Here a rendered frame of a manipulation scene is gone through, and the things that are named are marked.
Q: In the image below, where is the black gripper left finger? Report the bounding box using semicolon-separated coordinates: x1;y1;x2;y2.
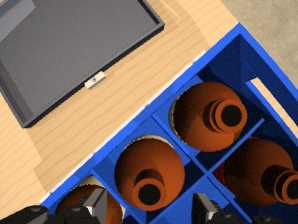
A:
0;188;107;224

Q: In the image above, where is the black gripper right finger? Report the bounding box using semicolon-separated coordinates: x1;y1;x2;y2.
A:
191;193;284;224

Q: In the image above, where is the dark blue crate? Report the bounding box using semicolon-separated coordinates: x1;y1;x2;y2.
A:
40;23;298;224

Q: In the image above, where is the grey rectangular tray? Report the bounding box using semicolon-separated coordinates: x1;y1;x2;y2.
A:
0;0;165;129

